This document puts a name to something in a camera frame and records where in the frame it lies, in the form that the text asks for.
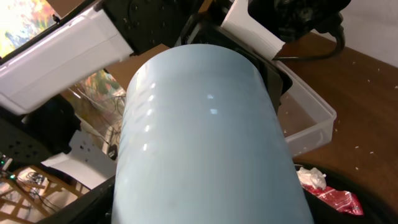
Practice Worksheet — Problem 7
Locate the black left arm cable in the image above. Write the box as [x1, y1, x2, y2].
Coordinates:
[275, 15, 346, 62]

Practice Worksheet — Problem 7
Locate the clear plastic bin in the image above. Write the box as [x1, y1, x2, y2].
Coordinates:
[274, 62, 336, 157]

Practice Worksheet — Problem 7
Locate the crumpled white tissue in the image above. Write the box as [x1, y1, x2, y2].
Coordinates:
[297, 167, 326, 190]

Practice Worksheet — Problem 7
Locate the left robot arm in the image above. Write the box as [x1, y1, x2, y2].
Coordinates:
[1, 0, 349, 115]

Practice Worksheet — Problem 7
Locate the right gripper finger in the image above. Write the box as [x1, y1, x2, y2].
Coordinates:
[37, 175, 115, 224]

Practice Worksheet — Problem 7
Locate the red snack wrapper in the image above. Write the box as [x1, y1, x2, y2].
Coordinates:
[302, 185, 364, 216]

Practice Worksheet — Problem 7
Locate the round black tray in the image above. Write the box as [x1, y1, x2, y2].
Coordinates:
[295, 163, 397, 224]

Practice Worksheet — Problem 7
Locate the blue cup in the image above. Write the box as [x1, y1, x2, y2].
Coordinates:
[111, 44, 313, 224]

